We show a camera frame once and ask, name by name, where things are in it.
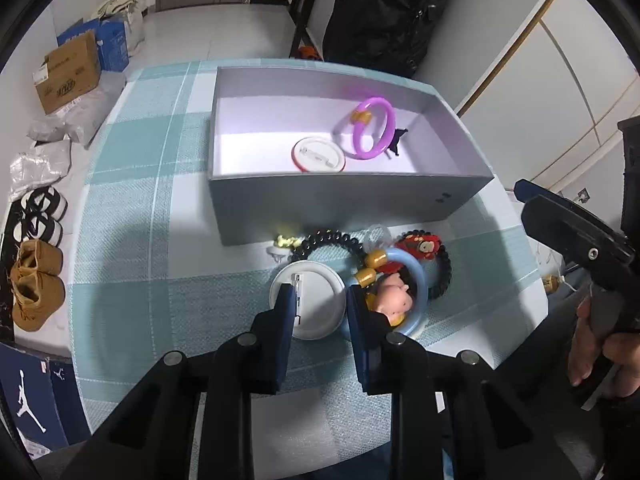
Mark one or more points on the navy shoebox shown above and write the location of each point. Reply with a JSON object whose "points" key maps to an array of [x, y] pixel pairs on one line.
{"points": [[30, 395]]}

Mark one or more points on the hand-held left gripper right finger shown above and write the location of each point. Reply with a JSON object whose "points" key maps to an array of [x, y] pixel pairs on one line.
{"points": [[360, 332]]}

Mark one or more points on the black and white shoe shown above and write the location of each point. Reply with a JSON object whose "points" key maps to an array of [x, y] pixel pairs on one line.
{"points": [[37, 227], [42, 200]]}

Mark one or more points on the white wardrobe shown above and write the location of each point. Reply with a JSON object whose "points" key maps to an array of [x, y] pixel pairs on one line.
{"points": [[575, 85]]}

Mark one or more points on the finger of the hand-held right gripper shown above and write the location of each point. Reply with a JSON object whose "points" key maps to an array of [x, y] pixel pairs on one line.
{"points": [[575, 240], [530, 189]]}

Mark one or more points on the clear plastic charm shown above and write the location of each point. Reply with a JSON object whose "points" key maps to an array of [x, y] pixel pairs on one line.
{"points": [[376, 237]]}

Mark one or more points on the white pin badge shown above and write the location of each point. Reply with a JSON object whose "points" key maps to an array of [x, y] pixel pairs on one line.
{"points": [[320, 300]]}

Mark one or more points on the grey plastic mailing bag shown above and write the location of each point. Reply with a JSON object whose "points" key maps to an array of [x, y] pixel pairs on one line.
{"points": [[40, 167], [95, 107], [47, 129]]}

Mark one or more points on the brown boot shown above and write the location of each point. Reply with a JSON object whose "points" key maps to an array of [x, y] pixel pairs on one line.
{"points": [[37, 300], [42, 257]]}

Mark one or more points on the grey cardboard box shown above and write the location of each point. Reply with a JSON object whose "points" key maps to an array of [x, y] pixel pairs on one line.
{"points": [[325, 205]]}

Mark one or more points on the blue carton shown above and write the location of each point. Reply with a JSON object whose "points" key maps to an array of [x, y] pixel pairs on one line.
{"points": [[114, 47], [75, 34]]}

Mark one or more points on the orange object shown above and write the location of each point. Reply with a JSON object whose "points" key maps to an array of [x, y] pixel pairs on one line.
{"points": [[307, 52]]}

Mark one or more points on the black backpack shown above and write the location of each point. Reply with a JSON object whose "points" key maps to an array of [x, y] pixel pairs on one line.
{"points": [[390, 20]]}

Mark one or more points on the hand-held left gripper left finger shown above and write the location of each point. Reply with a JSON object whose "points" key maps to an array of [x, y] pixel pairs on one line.
{"points": [[282, 332]]}

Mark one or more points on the wall socket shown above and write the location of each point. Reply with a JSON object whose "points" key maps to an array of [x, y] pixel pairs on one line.
{"points": [[583, 196]]}

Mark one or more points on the small yellow white charm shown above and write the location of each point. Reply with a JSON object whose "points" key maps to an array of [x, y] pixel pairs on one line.
{"points": [[284, 241]]}

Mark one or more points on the pink pig toy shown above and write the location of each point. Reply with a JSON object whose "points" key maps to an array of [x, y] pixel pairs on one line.
{"points": [[392, 297]]}

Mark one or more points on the red charm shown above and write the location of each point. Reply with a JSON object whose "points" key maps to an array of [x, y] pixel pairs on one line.
{"points": [[417, 246]]}

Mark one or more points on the person's dark clothing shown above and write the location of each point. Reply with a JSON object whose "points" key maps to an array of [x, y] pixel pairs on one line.
{"points": [[560, 410]]}

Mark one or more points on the brown cardboard carton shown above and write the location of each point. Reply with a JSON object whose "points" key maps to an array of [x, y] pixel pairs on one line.
{"points": [[65, 75]]}

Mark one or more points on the red-rimmed white badge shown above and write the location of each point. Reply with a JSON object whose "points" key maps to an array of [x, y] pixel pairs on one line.
{"points": [[317, 155]]}

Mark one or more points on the black metal rack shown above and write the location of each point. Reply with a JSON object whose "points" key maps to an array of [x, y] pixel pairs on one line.
{"points": [[300, 30]]}

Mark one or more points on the person's right hand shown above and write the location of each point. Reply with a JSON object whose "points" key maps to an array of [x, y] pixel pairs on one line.
{"points": [[622, 360]]}

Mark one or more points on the white fabric bag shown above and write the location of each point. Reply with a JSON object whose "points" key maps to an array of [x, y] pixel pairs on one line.
{"points": [[122, 5]]}

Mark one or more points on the teal checked tablecloth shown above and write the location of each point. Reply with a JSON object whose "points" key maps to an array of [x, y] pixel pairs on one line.
{"points": [[150, 260]]}

